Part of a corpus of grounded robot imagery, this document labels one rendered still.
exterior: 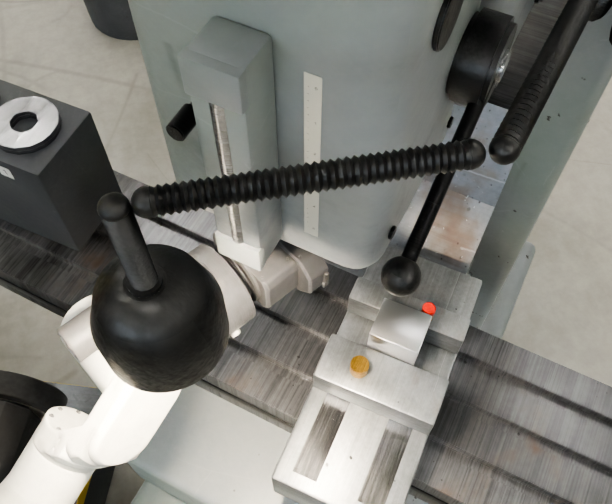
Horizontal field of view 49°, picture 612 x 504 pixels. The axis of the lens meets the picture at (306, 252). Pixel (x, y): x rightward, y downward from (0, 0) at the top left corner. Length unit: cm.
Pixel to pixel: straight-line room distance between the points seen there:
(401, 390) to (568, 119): 44
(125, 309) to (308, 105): 17
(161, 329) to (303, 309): 64
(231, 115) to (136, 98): 220
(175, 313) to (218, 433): 66
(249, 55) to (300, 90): 5
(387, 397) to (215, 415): 30
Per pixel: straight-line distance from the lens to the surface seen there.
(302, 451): 82
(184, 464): 99
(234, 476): 97
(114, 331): 35
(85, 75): 273
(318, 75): 40
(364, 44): 37
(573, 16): 38
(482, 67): 50
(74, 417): 69
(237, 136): 42
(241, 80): 38
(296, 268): 65
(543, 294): 217
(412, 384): 81
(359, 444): 83
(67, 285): 104
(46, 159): 93
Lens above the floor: 181
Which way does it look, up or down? 59 degrees down
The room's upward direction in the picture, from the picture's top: straight up
